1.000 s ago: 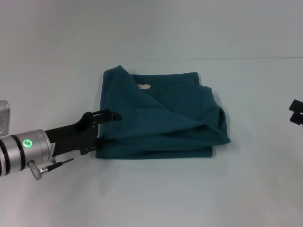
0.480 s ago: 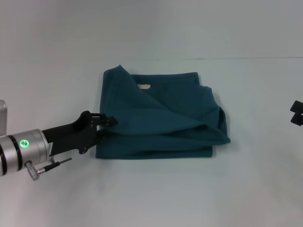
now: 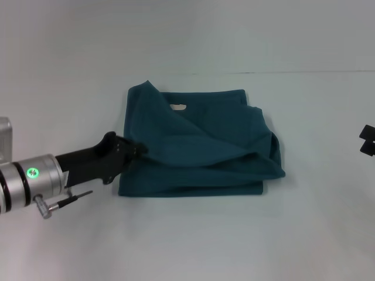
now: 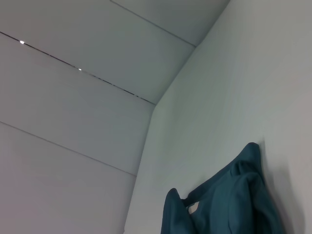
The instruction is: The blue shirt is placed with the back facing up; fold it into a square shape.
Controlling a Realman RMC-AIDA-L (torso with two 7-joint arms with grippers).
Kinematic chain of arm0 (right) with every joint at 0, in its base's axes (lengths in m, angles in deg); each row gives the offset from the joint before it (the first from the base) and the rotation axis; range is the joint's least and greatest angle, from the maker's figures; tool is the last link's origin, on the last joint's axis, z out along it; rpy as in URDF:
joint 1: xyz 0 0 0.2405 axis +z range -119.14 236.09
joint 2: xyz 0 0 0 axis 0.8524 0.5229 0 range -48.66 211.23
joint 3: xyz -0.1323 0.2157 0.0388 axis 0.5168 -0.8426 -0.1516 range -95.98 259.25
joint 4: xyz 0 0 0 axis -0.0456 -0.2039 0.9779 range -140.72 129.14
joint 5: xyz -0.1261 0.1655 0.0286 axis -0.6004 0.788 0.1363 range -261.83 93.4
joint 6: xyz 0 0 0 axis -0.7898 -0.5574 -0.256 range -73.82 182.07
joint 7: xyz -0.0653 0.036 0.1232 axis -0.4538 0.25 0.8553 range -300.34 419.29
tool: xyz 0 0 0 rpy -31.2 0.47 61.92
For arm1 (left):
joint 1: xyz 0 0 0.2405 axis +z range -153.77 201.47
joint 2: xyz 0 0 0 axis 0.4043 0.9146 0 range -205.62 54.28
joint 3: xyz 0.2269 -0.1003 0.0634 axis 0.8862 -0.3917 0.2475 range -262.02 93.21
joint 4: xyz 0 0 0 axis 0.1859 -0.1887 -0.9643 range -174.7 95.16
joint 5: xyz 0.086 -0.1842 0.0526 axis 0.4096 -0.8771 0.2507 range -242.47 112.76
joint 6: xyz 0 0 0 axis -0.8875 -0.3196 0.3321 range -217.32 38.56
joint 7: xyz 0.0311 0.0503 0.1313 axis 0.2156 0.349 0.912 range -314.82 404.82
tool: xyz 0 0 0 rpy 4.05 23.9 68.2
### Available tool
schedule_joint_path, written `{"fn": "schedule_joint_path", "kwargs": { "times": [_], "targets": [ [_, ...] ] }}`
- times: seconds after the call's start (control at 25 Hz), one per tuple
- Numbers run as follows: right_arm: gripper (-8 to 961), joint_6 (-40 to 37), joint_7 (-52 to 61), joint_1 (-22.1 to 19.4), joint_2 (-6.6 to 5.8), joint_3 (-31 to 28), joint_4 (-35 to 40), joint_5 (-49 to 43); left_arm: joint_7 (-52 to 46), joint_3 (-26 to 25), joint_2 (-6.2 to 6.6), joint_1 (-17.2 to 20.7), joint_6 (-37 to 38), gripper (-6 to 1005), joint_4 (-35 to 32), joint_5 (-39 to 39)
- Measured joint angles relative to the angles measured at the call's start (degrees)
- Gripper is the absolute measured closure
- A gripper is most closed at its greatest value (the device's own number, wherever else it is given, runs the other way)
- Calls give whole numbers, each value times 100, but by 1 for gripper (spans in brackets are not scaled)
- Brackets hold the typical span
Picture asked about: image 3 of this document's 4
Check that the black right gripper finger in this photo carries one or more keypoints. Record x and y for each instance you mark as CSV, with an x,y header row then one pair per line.
x,y
368,149
368,132

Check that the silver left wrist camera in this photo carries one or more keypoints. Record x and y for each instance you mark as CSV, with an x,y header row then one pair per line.
x,y
5,139

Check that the teal blue t-shirt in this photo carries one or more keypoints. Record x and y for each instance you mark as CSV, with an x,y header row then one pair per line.
x,y
205,152

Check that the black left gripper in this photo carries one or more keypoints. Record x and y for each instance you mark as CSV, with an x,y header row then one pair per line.
x,y
93,161

